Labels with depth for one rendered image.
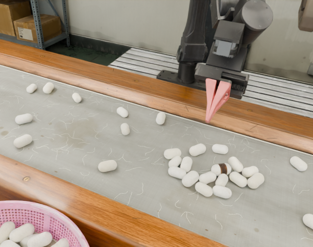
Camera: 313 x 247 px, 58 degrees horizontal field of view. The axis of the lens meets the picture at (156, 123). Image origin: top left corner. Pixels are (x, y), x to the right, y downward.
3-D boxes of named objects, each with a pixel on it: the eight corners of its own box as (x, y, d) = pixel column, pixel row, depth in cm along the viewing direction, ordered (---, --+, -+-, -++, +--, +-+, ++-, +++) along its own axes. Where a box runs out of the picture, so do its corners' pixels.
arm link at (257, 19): (284, 30, 49) (276, -32, 51) (237, 28, 47) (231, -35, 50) (253, 57, 60) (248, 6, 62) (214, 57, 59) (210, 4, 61)
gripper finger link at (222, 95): (219, 119, 50) (234, 73, 52) (181, 109, 52) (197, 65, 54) (219, 130, 57) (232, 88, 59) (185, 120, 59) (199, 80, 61)
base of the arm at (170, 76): (216, 70, 89) (220, 62, 95) (156, 58, 94) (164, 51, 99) (211, 92, 94) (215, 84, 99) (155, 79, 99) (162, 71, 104)
